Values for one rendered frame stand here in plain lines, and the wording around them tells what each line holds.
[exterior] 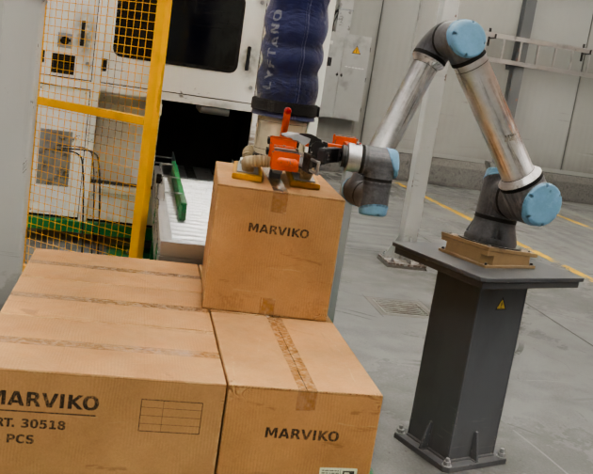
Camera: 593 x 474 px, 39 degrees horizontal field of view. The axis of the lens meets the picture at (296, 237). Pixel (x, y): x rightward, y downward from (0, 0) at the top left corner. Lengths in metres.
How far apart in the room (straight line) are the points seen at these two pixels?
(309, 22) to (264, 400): 1.27
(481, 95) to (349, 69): 9.37
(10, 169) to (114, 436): 2.05
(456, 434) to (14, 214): 2.16
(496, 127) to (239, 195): 0.86
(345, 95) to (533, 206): 9.35
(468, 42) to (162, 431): 1.47
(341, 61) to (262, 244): 9.54
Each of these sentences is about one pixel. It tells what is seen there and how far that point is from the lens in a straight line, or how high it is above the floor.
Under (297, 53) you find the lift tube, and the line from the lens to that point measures 2.75.
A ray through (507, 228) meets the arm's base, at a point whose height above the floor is 0.88.
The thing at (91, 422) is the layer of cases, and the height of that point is 0.42.
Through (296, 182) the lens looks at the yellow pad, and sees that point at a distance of 2.71.
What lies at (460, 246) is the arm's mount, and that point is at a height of 0.79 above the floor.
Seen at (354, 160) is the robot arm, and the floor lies 1.07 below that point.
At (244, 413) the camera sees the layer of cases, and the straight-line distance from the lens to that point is 2.09.
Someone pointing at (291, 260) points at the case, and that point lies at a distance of 2.61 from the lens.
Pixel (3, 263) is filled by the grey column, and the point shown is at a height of 0.27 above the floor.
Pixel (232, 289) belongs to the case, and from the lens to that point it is 2.62.
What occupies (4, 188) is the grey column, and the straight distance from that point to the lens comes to 3.94.
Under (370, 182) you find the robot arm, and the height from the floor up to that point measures 1.01.
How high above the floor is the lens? 1.30
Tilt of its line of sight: 11 degrees down
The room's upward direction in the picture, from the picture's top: 9 degrees clockwise
